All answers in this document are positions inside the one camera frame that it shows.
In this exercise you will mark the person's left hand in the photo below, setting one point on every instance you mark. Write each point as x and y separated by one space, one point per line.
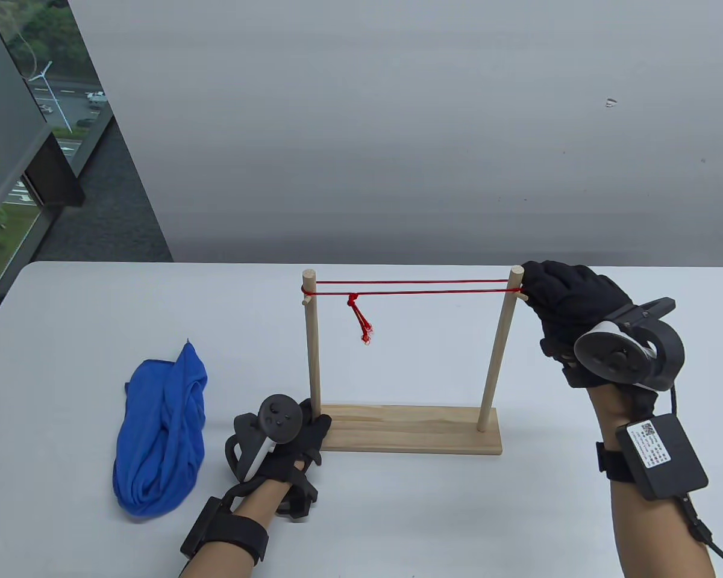
313 433

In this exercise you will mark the person's right hand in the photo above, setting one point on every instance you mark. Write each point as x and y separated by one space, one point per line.
566 295

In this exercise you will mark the wooden rack with posts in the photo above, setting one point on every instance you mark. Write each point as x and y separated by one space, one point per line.
397 430

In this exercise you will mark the blue towel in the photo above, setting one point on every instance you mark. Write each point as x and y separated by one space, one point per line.
150 433

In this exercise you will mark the person's right forearm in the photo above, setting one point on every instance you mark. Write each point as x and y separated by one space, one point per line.
657 536

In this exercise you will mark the person's left forearm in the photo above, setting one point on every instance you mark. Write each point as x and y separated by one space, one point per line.
256 501

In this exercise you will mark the black hand controller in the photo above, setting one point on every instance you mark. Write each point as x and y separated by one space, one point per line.
280 418
614 358

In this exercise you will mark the labelled black wrist box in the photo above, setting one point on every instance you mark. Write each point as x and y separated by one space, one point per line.
663 457

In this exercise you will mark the glass window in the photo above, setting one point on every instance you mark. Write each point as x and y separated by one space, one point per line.
60 102

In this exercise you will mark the grey column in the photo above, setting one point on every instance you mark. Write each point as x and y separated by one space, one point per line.
0 120

